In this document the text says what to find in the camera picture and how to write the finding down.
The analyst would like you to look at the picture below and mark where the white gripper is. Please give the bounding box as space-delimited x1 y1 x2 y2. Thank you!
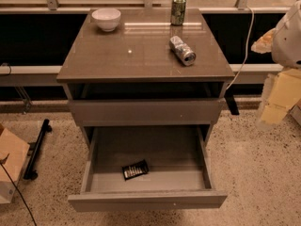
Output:
251 28 301 131

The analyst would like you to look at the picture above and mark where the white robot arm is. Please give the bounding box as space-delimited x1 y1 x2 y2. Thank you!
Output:
251 0 301 130

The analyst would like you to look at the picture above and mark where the grey drawer cabinet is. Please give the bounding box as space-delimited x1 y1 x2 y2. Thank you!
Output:
55 8 236 149

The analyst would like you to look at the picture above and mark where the open grey middle drawer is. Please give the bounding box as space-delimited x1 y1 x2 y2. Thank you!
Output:
68 125 227 212

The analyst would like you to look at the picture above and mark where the closed grey top drawer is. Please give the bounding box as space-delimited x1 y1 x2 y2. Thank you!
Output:
69 100 222 126

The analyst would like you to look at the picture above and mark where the cardboard box right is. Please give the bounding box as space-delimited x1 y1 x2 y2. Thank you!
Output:
290 100 301 125

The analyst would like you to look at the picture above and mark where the cardboard box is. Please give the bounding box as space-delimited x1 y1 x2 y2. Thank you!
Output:
0 124 29 204
290 100 301 125

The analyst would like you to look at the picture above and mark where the silver lying soda can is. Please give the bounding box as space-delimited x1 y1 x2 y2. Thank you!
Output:
169 36 197 66

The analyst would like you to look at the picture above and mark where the green standing soda can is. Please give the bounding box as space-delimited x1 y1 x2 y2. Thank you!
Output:
170 0 186 25

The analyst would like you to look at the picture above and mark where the white ceramic bowl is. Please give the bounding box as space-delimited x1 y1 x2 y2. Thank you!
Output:
92 8 121 32

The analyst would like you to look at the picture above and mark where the metal window railing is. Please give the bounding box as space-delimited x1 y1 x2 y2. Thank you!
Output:
0 0 301 15

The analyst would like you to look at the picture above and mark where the black metal bar stand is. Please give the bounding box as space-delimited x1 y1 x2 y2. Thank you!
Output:
24 119 52 180

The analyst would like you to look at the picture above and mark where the cardboard box left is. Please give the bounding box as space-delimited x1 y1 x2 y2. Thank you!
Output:
0 124 29 204

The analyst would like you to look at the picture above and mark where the white cable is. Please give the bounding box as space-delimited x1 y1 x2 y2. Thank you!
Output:
225 6 256 91

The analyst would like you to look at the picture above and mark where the black cable on floor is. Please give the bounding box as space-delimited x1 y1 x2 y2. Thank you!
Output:
0 155 38 226

